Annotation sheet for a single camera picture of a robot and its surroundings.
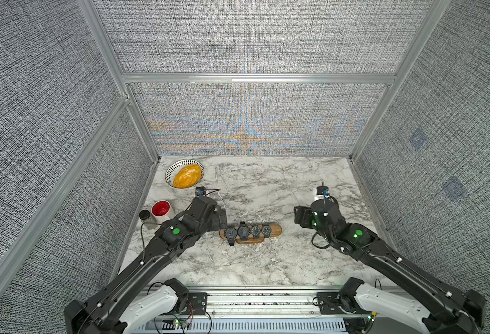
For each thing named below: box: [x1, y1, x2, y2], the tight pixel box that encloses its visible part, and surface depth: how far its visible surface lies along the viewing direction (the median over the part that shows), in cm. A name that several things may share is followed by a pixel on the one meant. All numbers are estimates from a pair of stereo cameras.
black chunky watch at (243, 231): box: [236, 221, 250, 242], surface depth 83 cm
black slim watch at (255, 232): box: [251, 224, 262, 241], surface depth 85 cm
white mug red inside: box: [151, 200, 175, 221], surface depth 94 cm
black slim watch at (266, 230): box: [261, 224, 272, 238], surface depth 85 cm
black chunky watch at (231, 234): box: [224, 224, 238, 247], surface depth 83 cm
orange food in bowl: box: [172, 164, 202, 188], surface depth 105 cm
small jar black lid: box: [139, 209, 151, 220], surface depth 88 cm
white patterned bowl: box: [164, 159, 205, 189], surface depth 108 cm
